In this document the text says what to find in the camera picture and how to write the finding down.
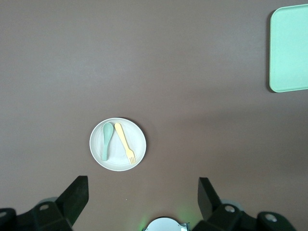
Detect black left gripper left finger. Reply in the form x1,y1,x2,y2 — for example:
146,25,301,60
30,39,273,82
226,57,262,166
0,175,90,231

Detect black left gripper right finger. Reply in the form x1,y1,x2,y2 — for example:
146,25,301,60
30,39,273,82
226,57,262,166
192,177,299,231

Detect round cream plate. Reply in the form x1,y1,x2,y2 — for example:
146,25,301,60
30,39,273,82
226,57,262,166
89,117,147,172

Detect yellow plastic fork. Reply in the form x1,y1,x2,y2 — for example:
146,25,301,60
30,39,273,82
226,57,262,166
114,122,137,166

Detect pale green plastic spoon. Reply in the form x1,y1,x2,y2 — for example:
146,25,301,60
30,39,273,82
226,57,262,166
102,122,114,162

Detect brown table cover mat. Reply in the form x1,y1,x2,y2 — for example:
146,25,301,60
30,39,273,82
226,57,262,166
0,0,308,231

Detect light green rectangular tray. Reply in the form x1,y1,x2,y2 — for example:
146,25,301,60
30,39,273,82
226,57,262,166
268,3,308,93

